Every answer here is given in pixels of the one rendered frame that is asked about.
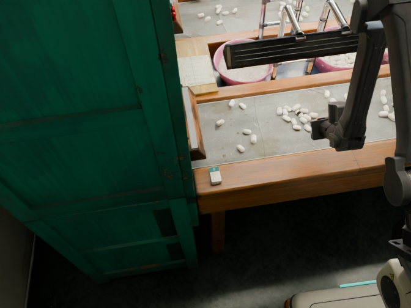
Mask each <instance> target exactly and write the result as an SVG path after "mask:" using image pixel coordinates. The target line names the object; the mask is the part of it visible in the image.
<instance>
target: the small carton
mask: <svg viewBox="0 0 411 308"><path fill-rule="evenodd" d="M209 172H210V179H211V183H212V185H216V184H220V183H221V175H220V170H219V166H217V167H210V168H209Z"/></svg>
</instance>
